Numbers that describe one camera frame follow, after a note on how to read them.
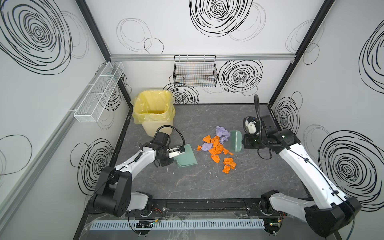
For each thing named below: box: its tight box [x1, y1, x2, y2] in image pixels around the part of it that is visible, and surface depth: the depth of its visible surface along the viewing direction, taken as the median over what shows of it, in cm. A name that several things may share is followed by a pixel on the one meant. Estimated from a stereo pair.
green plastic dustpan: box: [173, 143, 198, 167], surface depth 93 cm
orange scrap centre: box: [208, 135, 234, 156], surface depth 96 cm
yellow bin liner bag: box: [132, 89, 176, 124], surface depth 95 cm
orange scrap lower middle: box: [210, 154, 220, 164], surface depth 93 cm
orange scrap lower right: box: [223, 157, 237, 170], surface depth 90 cm
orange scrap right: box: [202, 135, 211, 143], surface depth 101 cm
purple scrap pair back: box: [215, 125, 231, 144], surface depth 102 cm
